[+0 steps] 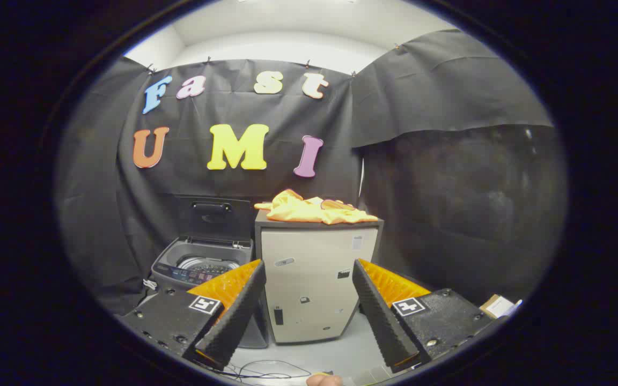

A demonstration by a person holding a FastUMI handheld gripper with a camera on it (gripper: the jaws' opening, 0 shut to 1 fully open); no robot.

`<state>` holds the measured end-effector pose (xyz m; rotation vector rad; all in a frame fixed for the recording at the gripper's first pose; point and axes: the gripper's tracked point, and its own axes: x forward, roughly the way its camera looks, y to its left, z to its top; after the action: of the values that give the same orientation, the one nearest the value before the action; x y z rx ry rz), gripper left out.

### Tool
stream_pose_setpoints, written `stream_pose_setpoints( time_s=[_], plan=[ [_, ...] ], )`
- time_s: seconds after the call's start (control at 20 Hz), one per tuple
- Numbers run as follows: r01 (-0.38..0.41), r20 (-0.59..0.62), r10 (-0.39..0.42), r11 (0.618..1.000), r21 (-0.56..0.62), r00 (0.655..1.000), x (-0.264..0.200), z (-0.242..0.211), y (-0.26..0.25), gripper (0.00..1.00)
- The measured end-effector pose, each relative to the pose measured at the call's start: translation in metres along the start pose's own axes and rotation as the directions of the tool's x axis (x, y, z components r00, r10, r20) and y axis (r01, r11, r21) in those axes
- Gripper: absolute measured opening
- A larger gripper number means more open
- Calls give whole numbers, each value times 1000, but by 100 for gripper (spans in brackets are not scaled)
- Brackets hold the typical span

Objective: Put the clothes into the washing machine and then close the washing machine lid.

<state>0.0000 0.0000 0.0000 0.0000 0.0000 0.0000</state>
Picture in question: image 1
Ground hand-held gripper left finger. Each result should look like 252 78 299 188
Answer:
117 259 267 370

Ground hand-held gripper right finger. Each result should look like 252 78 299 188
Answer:
352 259 505 374

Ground grey washing machine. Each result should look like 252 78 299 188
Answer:
150 236 269 349

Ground orange polo shirt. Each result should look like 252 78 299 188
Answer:
254 189 379 225

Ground beige cabinet with dark top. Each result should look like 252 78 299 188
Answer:
254 209 385 345

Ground small cardboard box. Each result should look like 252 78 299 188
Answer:
479 294 524 320

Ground black backdrop cloth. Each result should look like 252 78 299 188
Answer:
57 29 567 317

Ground black floor cables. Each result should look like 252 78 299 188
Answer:
218 359 334 382

